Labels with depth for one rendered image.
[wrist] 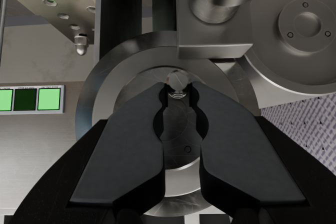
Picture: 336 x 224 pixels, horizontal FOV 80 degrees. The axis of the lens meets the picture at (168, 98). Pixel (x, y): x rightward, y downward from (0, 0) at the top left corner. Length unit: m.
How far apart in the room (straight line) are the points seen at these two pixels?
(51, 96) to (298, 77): 0.51
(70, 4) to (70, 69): 1.95
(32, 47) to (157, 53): 2.56
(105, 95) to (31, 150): 0.45
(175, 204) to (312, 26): 0.18
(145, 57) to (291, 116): 0.25
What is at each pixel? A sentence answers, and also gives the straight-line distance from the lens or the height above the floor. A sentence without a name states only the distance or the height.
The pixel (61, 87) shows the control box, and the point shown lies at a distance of 0.57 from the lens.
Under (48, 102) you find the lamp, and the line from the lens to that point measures 0.57.
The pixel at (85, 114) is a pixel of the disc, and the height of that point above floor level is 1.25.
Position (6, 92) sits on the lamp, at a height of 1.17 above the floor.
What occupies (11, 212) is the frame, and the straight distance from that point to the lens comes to 0.66.
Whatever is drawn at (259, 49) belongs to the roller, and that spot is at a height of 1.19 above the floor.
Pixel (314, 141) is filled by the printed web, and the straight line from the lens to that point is 0.31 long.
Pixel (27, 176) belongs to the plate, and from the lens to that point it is 0.61.
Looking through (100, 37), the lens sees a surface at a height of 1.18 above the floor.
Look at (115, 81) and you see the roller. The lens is 0.17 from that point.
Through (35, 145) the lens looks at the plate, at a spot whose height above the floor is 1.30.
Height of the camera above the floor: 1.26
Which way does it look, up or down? 8 degrees down
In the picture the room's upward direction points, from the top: 179 degrees clockwise
